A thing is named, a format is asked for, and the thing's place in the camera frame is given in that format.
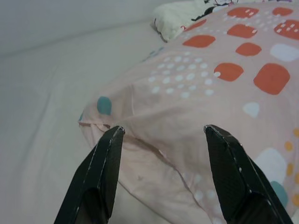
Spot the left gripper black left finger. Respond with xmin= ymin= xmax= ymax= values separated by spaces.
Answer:
xmin=53 ymin=125 xmax=127 ymax=224

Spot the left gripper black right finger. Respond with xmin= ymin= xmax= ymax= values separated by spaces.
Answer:
xmin=203 ymin=124 xmax=294 ymax=224

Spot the pink pillow with orange patches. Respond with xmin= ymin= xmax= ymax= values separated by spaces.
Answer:
xmin=78 ymin=2 xmax=299 ymax=224

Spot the mattress with cream sheet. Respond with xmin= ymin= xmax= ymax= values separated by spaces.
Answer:
xmin=0 ymin=18 xmax=211 ymax=224

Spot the cream cartoon print blanket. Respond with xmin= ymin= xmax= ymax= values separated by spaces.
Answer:
xmin=153 ymin=0 xmax=299 ymax=43

